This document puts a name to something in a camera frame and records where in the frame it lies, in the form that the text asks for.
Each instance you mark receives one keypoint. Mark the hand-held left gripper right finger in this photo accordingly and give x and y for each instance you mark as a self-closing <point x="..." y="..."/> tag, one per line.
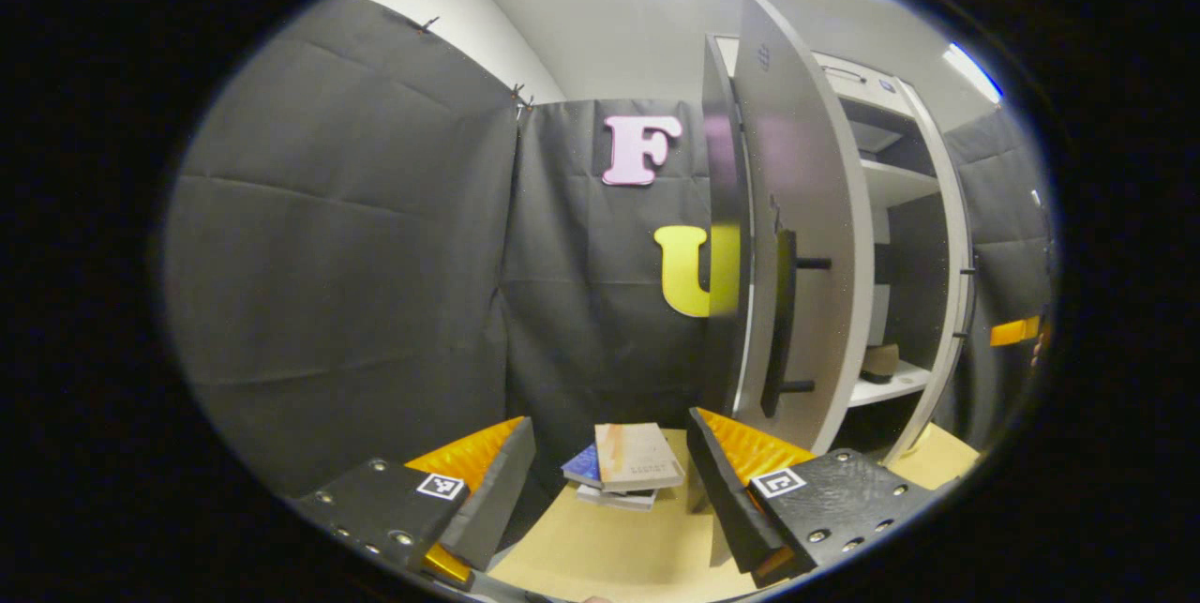
<point x="731" y="514"/>

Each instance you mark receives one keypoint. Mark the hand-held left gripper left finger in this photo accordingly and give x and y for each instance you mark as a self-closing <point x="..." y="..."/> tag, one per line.
<point x="492" y="505"/>

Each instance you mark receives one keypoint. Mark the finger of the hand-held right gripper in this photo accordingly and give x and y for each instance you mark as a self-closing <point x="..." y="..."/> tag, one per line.
<point x="1014" y="331"/>

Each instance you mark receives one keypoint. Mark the grey shoe cabinet door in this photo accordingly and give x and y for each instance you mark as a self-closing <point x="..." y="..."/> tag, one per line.
<point x="956" y="237"/>
<point x="806" y="134"/>

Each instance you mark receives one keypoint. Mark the brown slipper shoe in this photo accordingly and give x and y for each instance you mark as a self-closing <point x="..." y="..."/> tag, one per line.
<point x="881" y="364"/>

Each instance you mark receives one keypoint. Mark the grey shoe cabinet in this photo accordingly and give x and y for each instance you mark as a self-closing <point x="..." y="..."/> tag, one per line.
<point x="722" y="190"/>

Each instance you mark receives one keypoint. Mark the blue cover book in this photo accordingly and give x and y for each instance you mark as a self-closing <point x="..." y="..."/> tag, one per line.
<point x="583" y="467"/>

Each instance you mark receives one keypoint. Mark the white book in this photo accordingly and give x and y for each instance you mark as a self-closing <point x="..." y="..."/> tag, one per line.
<point x="614" y="497"/>

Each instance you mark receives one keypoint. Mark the small ceiling light panel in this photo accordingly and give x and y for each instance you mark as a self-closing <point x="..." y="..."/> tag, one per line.
<point x="970" y="70"/>

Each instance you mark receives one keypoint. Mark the black backdrop cloth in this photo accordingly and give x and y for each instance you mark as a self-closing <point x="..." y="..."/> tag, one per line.
<point x="356" y="256"/>

